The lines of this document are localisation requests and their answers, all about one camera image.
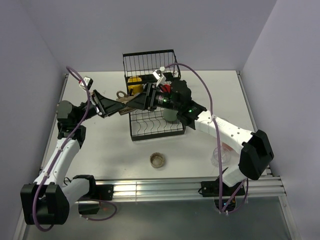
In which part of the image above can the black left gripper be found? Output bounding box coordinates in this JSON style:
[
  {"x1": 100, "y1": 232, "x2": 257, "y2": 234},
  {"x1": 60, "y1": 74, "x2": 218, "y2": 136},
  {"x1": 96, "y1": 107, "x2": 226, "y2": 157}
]
[{"x1": 74, "y1": 89, "x2": 126, "y2": 124}]

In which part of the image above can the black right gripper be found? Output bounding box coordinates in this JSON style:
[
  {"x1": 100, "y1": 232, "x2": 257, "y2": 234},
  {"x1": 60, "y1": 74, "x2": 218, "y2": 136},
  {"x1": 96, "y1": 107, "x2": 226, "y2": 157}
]
[{"x1": 125, "y1": 82, "x2": 181, "y2": 112}]

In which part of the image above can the yellow ceramic mug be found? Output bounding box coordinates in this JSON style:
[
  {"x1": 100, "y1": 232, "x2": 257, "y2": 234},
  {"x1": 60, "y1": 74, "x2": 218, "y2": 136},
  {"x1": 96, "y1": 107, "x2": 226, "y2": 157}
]
[{"x1": 127, "y1": 76, "x2": 144, "y2": 96}]

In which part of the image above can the black metal mug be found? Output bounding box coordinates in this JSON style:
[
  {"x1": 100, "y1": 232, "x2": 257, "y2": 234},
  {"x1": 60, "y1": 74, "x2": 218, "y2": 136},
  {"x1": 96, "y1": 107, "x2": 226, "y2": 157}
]
[{"x1": 116, "y1": 90, "x2": 139, "y2": 116}]

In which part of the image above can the red mug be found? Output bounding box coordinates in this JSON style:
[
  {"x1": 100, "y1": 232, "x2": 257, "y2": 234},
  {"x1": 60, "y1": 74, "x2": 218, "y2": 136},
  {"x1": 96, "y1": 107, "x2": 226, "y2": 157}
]
[{"x1": 160, "y1": 84, "x2": 171, "y2": 93}]

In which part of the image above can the green plastic cup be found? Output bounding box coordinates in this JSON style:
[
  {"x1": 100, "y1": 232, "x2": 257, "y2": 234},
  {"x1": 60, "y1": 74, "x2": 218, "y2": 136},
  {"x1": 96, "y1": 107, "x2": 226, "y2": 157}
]
[{"x1": 162, "y1": 108, "x2": 178, "y2": 122}]

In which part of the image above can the black wire dish rack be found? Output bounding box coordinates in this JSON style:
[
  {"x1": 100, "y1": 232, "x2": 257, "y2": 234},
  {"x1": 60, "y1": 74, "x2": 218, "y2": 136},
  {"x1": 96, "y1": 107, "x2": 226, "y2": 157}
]
[{"x1": 122, "y1": 49, "x2": 186, "y2": 142}]

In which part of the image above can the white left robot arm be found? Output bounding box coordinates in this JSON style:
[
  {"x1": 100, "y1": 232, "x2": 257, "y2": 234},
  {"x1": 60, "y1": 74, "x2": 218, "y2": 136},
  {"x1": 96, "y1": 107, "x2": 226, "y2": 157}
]
[{"x1": 20, "y1": 90, "x2": 125, "y2": 231}]

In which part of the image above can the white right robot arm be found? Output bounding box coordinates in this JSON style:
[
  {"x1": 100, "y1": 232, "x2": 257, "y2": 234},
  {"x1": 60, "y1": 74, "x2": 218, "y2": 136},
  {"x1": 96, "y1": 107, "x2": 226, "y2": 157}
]
[{"x1": 126, "y1": 80, "x2": 274, "y2": 195}]

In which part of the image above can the small brown glass jar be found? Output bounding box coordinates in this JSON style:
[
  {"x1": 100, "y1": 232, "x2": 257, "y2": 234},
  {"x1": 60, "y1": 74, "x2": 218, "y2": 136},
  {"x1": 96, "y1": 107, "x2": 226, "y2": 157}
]
[{"x1": 149, "y1": 152, "x2": 166, "y2": 169}]

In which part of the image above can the clear glass front right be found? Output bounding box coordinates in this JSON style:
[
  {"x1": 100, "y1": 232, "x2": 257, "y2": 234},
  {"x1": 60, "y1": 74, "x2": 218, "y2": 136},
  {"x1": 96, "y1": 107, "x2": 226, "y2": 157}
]
[{"x1": 211, "y1": 146, "x2": 231, "y2": 167}]

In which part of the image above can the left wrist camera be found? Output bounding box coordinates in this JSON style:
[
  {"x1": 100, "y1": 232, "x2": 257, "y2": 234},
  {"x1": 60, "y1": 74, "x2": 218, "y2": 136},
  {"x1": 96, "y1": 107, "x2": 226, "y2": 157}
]
[{"x1": 79, "y1": 76, "x2": 94, "y2": 91}]

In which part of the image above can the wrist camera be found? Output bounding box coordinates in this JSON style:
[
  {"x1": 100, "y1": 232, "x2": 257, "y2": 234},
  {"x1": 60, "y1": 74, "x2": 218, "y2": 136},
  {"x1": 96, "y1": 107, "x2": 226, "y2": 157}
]
[
  {"x1": 152, "y1": 66, "x2": 167, "y2": 87},
  {"x1": 79, "y1": 76, "x2": 94, "y2": 91}
]

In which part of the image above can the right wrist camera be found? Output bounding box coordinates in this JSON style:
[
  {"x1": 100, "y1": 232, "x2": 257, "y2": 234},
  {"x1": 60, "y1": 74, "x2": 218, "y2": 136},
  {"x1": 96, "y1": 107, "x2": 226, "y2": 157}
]
[{"x1": 152, "y1": 66, "x2": 167, "y2": 87}]

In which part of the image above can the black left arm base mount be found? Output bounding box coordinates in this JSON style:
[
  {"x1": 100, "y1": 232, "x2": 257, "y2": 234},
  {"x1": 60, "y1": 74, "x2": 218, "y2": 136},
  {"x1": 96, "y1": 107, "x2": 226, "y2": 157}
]
[{"x1": 78, "y1": 184, "x2": 114, "y2": 215}]

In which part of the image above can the aluminium frame rail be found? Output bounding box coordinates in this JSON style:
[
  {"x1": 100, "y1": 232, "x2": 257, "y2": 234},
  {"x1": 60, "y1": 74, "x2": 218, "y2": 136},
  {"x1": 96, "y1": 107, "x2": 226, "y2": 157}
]
[{"x1": 23, "y1": 173, "x2": 287, "y2": 206}]

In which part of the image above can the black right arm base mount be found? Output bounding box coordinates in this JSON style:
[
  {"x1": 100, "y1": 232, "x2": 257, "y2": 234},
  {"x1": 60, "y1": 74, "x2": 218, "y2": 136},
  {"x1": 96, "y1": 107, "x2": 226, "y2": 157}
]
[{"x1": 198, "y1": 179, "x2": 241, "y2": 197}]

